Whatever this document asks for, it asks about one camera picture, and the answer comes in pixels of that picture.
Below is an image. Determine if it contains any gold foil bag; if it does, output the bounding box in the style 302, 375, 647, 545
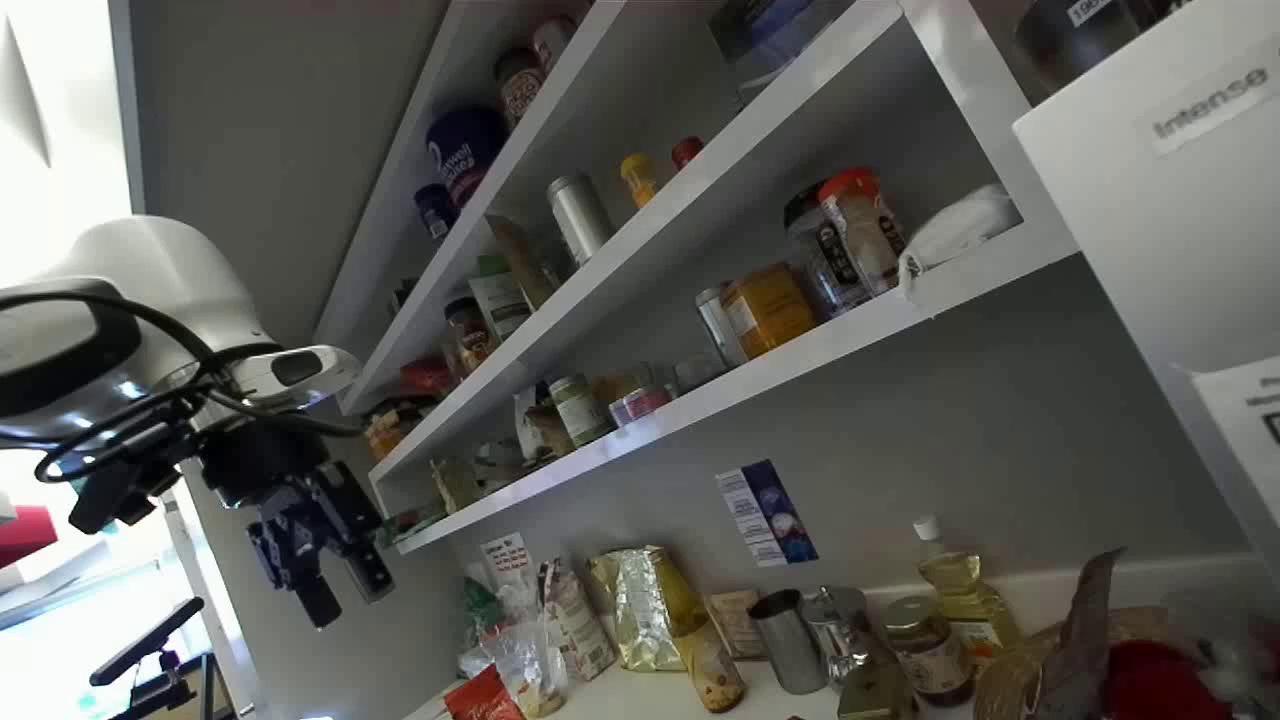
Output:
593, 545, 705, 671

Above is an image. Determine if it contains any glass jar with label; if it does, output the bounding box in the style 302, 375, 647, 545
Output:
884, 597, 977, 707

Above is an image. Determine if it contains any blue white wall leaflet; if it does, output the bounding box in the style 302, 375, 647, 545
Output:
715, 460, 815, 568

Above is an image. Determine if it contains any silver can on shelf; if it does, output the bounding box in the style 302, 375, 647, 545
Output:
550, 173, 612, 262

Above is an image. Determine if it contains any orange jar on shelf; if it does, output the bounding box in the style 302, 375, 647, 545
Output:
724, 262, 815, 355

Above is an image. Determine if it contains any green lid jar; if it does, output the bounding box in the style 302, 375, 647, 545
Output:
550, 375, 609, 447

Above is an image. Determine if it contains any metal cup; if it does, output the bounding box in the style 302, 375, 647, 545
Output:
749, 589, 827, 696

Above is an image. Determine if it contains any white wall shelf unit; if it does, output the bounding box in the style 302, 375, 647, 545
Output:
318, 0, 1078, 549

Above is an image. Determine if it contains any yellow small bottle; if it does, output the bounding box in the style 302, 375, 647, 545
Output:
622, 150, 659, 208

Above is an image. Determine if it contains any blue round container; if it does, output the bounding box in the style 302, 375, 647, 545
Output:
426, 102, 508, 208

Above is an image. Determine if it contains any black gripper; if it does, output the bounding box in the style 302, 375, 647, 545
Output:
201, 420, 391, 629

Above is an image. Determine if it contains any white cabinet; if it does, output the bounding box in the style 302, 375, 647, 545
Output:
1016, 0, 1280, 568

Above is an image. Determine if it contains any orange pack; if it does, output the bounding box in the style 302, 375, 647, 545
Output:
446, 669, 524, 720

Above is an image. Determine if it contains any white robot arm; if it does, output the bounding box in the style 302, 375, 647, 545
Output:
0, 215, 391, 629

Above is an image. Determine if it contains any red lid spice jar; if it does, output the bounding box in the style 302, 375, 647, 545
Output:
815, 167, 903, 296

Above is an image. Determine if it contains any cooking oil bottle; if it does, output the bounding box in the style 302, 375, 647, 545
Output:
913, 514, 1020, 662

